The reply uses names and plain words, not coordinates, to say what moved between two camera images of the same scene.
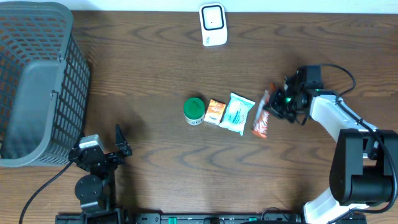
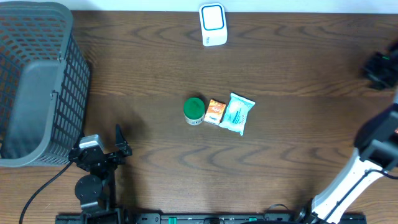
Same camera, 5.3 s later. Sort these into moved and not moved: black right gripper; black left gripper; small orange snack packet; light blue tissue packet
Moved: black right gripper
Not moved: light blue tissue packet; black left gripper; small orange snack packet
